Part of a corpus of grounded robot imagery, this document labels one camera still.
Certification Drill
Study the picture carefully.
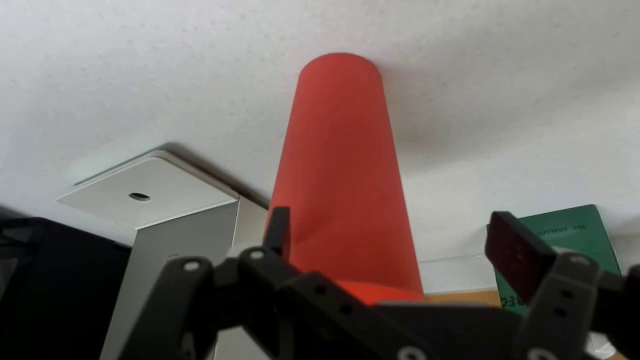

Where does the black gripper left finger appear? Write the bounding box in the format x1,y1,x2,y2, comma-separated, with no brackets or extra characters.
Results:
117,208,428,360

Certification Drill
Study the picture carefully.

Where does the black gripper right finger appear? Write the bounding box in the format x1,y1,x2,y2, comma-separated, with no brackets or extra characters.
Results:
483,212,640,360

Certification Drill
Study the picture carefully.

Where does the orange plastic cup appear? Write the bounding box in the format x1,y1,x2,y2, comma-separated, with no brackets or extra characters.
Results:
270,52,423,305

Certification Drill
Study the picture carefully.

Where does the silver water dispenser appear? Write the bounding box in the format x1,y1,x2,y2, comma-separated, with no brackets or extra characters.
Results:
59,148,265,360

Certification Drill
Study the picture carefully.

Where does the green tissue box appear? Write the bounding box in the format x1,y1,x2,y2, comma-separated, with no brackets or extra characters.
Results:
485,204,620,316

